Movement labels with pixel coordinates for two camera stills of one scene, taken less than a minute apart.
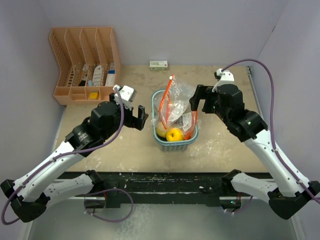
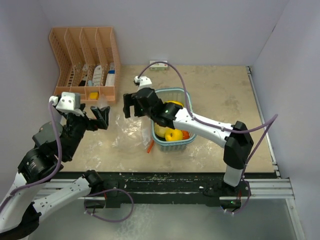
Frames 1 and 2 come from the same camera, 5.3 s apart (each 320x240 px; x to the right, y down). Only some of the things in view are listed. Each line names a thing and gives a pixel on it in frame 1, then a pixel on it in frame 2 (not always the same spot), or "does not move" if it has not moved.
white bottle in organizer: (97, 76) does not move
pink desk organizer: (89, 62) does not move
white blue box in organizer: (110, 78) does not move
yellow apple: (174, 134) does not move
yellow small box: (94, 95) does not move
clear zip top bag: (172, 108) to (132, 134)
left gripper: (137, 122) to (102, 115)
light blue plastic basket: (180, 145) does not move
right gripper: (203, 92) to (129, 101)
